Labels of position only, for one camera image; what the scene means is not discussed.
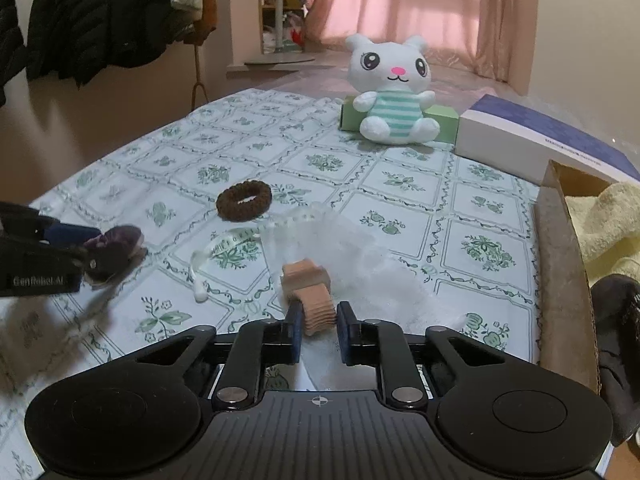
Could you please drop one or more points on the blue and white flat box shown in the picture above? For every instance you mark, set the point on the blue and white flat box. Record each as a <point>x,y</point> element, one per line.
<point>520,141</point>

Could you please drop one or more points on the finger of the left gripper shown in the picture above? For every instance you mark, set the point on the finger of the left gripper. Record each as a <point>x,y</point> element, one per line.
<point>64,235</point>
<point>27,260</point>

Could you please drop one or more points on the purple small sock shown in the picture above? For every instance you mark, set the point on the purple small sock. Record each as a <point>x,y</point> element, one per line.
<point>111,253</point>

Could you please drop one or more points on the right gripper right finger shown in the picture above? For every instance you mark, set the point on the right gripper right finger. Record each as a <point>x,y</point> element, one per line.
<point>383,346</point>

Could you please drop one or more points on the brown scrunchie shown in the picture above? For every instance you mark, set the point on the brown scrunchie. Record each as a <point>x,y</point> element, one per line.
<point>244,201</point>

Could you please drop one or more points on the dark grey face mask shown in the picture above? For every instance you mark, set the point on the dark grey face mask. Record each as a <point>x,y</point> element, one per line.
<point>615,302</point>

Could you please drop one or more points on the white mesh pouch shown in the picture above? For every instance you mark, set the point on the white mesh pouch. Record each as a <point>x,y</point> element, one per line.
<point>361,271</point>

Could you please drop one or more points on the green small box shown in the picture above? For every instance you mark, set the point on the green small box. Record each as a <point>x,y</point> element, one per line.
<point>445,116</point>

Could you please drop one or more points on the yellow towel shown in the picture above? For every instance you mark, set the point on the yellow towel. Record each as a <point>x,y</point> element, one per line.
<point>608,230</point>

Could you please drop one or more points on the pink curtain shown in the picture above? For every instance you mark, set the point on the pink curtain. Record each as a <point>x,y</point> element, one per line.
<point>490,38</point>

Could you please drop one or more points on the wooden bookshelf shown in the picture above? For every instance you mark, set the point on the wooden bookshelf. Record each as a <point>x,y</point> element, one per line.
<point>285,5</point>

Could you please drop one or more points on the brown cardboard tray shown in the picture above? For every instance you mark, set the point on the brown cardboard tray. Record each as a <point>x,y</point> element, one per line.
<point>568,341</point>

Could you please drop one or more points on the black jacket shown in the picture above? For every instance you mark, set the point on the black jacket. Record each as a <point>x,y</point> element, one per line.
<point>76,39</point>

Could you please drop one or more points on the white bunny plush toy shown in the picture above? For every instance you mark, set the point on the white bunny plush toy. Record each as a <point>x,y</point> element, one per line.
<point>393,83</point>

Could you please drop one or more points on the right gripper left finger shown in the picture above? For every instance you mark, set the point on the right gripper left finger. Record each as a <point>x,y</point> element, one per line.
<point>257,346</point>

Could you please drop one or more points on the green floral tablecloth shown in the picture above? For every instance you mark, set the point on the green floral tablecloth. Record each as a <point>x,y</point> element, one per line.
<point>196,189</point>

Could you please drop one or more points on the orange jacket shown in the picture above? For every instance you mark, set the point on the orange jacket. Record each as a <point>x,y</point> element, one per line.
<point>205,25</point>

